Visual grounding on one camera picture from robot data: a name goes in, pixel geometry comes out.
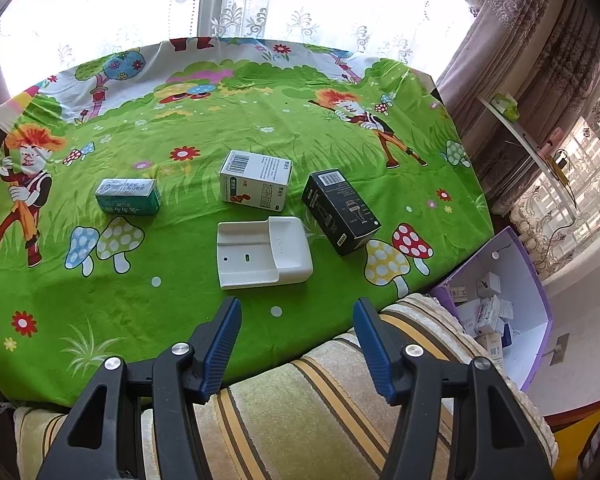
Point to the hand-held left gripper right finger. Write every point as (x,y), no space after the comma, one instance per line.
(375,355)

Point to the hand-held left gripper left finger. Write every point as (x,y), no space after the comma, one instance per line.
(220,355)

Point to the white plastic holder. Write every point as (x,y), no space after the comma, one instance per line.
(262,255)

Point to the pile of small cartons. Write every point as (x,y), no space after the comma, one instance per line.
(487,312)

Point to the black carton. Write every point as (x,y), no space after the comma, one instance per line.
(340,210)

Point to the purple cardboard storage box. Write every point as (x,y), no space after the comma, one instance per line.
(527,320)

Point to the white carton with green print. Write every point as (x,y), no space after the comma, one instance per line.
(255,180)

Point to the small teal carton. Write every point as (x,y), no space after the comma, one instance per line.
(127,197)

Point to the striped plush cushion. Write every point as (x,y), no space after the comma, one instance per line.
(290,410)

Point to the brass floor socket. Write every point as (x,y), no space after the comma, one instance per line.
(560,349)

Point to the cartoon printed green tablecloth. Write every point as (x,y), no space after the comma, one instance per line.
(180,110)

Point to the yellow object on shelf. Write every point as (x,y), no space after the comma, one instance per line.
(561,165)

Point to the pink object on shelf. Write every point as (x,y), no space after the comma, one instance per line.
(552,142)

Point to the green packet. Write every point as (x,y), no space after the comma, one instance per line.
(506,106)

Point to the white lace curtain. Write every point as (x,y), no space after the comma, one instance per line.
(230,0)

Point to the white wall shelf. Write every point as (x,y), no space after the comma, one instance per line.
(525,145)

